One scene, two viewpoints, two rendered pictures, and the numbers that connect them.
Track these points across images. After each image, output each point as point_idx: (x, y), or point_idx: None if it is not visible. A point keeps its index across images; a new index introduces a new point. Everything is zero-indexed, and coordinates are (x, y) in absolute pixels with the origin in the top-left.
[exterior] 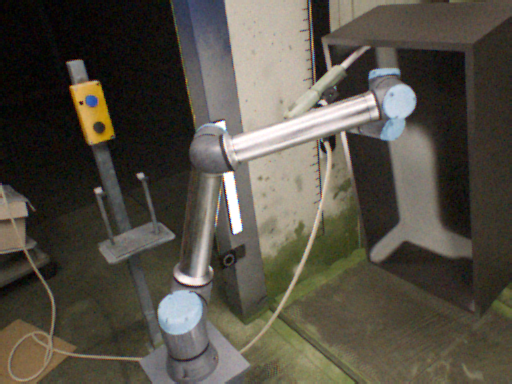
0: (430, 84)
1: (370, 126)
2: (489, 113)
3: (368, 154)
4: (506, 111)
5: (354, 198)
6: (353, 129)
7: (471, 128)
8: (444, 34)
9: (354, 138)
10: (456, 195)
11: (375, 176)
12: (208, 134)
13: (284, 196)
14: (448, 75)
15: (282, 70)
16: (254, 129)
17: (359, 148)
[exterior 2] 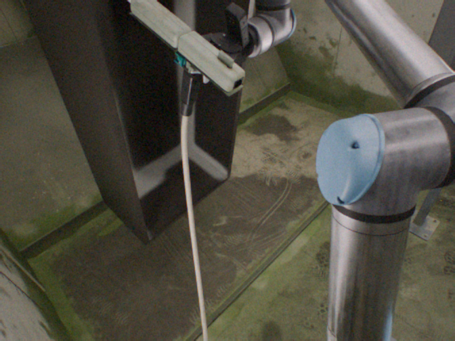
0: (101, 26)
1: (283, 30)
2: (234, 3)
3: (100, 145)
4: (212, 7)
5: (132, 195)
6: (265, 48)
7: (250, 15)
8: None
9: (103, 128)
10: (143, 131)
11: (105, 167)
12: (433, 109)
13: (19, 319)
14: (119, 5)
15: None
16: (416, 48)
17: (104, 140)
